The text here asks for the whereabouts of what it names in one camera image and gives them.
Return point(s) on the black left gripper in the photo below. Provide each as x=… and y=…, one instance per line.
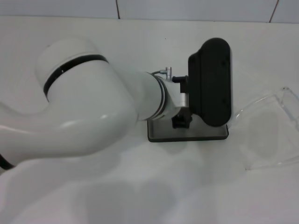
x=210, y=81

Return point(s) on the black glasses case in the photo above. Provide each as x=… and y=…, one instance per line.
x=205, y=134

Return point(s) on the clear white glasses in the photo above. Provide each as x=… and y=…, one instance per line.
x=261, y=140

